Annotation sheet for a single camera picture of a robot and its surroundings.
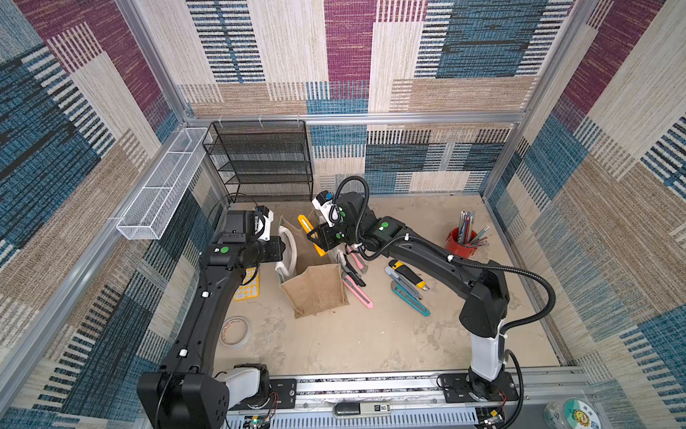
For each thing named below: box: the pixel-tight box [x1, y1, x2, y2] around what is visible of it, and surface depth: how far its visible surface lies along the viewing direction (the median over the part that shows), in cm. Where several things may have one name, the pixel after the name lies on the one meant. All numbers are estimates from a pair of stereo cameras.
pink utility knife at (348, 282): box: [341, 271, 375, 310], surface depth 93 cm
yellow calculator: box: [233, 266, 260, 302], surface depth 93 cm
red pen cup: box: [445, 227, 477, 259], surface depth 97 cm
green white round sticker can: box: [543, 397, 602, 429], surface depth 65 cm
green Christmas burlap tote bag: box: [275, 211, 350, 319], surface depth 83 cm
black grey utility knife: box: [341, 253, 367, 287], surface depth 98 cm
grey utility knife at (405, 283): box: [384, 266, 423, 301], surface depth 96 cm
